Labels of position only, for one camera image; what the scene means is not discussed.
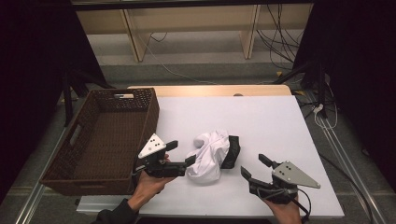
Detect brown woven basket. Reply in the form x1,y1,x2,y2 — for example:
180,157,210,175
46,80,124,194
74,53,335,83
39,87,161,197

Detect dark curtain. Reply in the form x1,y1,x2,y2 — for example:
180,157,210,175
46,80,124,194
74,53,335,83
0,0,107,203
293,0,396,185

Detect beige wooden shelf unit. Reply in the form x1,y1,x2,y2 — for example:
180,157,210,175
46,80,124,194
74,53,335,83
74,0,313,63

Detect bundle of black cables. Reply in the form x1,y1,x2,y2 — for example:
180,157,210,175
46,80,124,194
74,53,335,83
256,4,304,71

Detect black floor cable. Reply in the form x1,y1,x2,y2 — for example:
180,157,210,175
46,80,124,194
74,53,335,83
317,151,375,224

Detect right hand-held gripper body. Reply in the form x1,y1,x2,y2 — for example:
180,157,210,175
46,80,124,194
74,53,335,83
248,160,322,205

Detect white cloth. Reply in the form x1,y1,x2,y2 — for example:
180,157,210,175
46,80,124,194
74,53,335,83
185,129,232,185

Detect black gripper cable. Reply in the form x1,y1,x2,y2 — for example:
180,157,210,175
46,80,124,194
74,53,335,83
291,186,313,219

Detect long white cable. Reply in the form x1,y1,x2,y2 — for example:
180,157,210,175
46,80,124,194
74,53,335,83
145,32,219,86

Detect person's right hand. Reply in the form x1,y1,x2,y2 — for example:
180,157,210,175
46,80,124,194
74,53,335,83
263,198,303,224

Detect short white cable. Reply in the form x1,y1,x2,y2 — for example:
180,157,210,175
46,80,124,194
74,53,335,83
312,104,339,131

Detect thin black cable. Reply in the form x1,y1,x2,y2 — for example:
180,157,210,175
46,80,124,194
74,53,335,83
149,31,168,43

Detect aluminium rail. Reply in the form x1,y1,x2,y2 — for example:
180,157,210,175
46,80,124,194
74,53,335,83
13,126,70,224
305,92,388,224

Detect black stand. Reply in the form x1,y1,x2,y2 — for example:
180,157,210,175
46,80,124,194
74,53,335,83
273,60,329,119
60,66,115,127

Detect black cloth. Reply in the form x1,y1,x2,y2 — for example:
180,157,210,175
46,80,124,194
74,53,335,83
219,134,242,170

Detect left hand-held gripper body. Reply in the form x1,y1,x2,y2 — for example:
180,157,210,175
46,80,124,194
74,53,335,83
134,133,188,179

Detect person's left hand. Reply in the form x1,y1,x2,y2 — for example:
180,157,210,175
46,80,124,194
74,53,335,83
127,170,178,214

